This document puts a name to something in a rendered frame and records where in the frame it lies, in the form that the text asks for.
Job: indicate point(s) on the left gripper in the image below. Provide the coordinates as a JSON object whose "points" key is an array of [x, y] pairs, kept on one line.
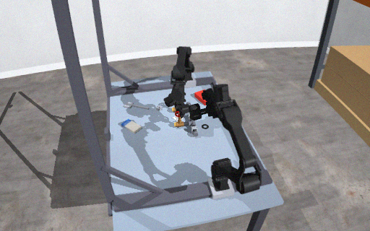
{"points": [[181, 107]]}

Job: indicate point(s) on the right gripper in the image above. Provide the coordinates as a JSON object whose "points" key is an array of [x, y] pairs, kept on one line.
{"points": [[196, 113]]}

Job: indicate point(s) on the grey metal frame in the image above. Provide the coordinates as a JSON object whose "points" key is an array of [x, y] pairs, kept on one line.
{"points": [[71, 59]]}

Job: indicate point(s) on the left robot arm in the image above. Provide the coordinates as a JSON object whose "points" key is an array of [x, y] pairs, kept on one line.
{"points": [[181, 72]]}

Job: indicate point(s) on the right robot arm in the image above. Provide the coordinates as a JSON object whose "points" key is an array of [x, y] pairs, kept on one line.
{"points": [[231, 120]]}

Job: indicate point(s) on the red rectangular block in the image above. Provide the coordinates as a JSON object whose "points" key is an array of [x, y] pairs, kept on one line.
{"points": [[198, 95]]}

